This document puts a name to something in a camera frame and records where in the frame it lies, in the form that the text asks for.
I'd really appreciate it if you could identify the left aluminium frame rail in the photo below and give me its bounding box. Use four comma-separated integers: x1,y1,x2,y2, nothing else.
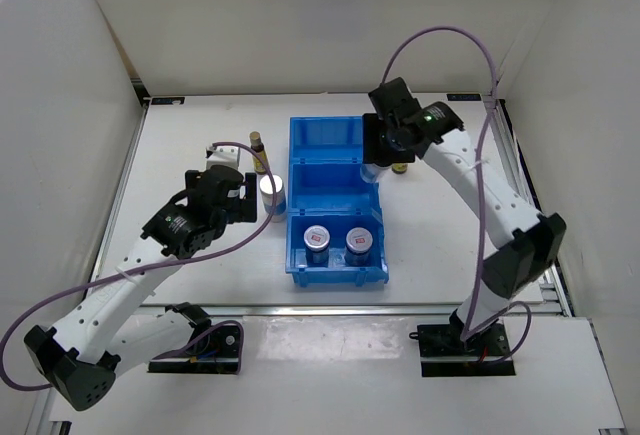
29,74,151,435

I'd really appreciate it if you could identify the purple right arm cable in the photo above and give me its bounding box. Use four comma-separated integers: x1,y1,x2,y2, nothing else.
382,27,534,364

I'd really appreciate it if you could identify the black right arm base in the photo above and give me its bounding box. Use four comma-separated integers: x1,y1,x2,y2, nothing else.
409,323,516,378

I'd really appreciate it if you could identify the short silver-lid jar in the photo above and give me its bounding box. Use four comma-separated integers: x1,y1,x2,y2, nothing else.
303,225,331,265

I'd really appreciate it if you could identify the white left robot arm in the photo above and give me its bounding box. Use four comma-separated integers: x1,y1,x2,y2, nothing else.
24,165,257,411

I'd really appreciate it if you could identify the right brown yellow-label bottle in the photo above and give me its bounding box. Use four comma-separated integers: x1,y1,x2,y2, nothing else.
391,163,408,175

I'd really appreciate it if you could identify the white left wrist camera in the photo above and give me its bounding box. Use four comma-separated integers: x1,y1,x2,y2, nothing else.
205,145,241,170

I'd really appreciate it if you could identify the brown yellow-label bottle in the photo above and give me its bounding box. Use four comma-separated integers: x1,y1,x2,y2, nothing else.
249,131,268,175
391,163,408,175

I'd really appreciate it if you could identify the front aluminium frame rail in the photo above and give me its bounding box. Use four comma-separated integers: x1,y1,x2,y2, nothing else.
203,304,457,317

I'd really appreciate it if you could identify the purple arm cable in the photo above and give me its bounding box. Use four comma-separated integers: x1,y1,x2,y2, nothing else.
0,140,276,390
382,27,534,364

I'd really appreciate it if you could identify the blue plastic divided bin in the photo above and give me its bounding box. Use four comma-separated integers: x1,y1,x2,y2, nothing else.
285,116,389,287

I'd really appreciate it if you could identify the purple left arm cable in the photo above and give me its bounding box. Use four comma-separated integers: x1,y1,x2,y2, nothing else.
0,140,276,390

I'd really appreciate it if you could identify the white blue tall jar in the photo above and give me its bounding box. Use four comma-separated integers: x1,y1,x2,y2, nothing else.
360,164,390,184
259,175,287,222

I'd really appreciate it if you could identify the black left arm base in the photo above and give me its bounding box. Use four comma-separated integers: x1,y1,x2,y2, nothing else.
147,320,244,375

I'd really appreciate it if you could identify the left brown yellow-label bottle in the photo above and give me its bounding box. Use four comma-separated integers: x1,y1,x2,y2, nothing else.
249,131,268,175

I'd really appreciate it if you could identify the short red-label jar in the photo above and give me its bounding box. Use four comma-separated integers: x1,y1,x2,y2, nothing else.
345,227,373,266

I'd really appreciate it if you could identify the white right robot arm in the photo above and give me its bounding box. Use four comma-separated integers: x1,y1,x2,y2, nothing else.
361,78,566,355

